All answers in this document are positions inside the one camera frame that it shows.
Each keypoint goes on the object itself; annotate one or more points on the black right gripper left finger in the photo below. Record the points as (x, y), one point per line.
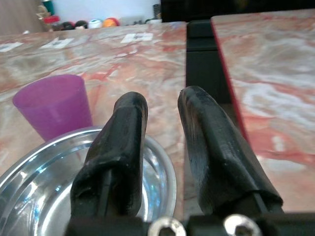
(118, 157)

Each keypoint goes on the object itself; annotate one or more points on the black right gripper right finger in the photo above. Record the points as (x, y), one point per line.
(211, 152)

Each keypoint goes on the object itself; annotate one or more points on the purple plastic cup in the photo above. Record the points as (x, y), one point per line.
(55, 105)

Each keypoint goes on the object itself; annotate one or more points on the shiny steel bowl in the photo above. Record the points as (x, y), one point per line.
(37, 186)

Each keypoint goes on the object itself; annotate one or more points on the black chair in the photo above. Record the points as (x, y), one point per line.
(205, 61)

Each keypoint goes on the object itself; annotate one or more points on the white paper tag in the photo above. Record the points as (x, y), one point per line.
(136, 37)
(8, 46)
(57, 43)

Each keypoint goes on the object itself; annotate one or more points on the orange round toy ball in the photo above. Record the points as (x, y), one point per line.
(110, 22)

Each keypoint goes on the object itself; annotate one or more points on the red lidded jar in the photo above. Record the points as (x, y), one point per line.
(51, 22)

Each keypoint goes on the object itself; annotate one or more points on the green bottle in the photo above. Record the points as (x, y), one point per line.
(48, 7)

